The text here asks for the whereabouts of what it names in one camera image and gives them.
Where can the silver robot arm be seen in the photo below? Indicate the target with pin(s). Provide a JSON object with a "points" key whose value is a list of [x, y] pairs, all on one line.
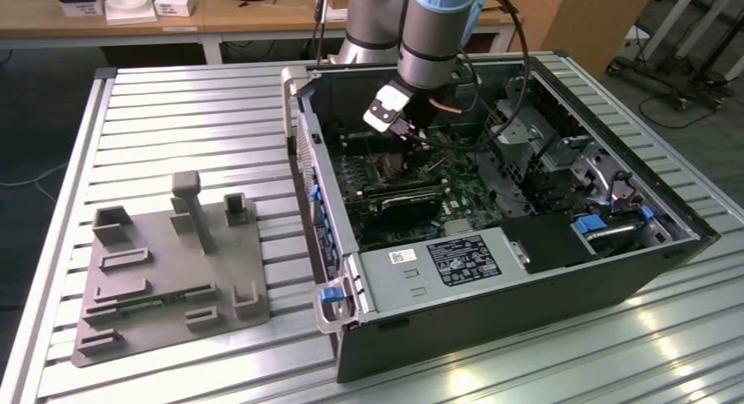
{"points": [[432, 38]]}

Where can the CPU socket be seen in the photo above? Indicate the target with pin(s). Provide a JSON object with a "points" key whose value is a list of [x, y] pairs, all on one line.
{"points": [[378, 177]]}

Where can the black drive bay cover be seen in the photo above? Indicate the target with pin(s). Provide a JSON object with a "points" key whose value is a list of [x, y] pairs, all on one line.
{"points": [[546, 243]]}

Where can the grey metal drive cage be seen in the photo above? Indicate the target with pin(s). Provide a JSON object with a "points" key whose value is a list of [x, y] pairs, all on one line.
{"points": [[511, 138]]}

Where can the green RAM stick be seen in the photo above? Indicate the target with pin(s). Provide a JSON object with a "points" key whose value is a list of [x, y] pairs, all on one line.
{"points": [[400, 194], [151, 302]]}

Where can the green motherboard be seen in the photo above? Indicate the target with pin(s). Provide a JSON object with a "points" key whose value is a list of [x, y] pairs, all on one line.
{"points": [[464, 195]]}

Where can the black graphics card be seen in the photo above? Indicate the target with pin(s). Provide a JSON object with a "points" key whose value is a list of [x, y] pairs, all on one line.
{"points": [[406, 212]]}

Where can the silver chipset heatsink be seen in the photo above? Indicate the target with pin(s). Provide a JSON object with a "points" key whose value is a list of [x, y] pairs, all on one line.
{"points": [[458, 226]]}

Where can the wooden cabinet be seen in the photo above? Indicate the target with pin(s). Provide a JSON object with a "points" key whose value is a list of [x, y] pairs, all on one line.
{"points": [[586, 29]]}

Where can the wooden desk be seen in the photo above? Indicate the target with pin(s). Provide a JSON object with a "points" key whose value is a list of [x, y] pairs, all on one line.
{"points": [[261, 18]]}

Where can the blue disk carrier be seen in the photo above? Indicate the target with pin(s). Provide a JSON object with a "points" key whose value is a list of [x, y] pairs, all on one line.
{"points": [[589, 225]]}

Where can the silver power supply unit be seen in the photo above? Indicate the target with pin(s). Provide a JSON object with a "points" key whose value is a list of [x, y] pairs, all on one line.
{"points": [[400, 286]]}

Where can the blue case latch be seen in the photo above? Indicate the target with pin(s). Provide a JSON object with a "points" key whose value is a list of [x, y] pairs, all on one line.
{"points": [[330, 294]]}

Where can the wheeled equipment stand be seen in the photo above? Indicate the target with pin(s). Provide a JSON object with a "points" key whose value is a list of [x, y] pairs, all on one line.
{"points": [[661, 29]]}

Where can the white labelled box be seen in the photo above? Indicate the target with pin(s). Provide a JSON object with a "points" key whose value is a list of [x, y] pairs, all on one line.
{"points": [[173, 5]]}

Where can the black open PC case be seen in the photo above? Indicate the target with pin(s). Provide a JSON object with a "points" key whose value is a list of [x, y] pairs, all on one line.
{"points": [[494, 325]]}

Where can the grey parts rack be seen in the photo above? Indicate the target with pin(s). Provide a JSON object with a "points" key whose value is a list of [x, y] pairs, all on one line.
{"points": [[168, 256]]}

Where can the white round holder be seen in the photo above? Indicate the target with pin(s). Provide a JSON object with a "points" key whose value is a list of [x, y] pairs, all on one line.
{"points": [[130, 14]]}

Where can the white box with black top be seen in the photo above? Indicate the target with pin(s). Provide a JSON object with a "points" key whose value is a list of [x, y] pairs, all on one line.
{"points": [[77, 8]]}

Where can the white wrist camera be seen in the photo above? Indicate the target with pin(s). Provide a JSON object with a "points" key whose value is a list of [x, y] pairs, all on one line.
{"points": [[387, 108]]}

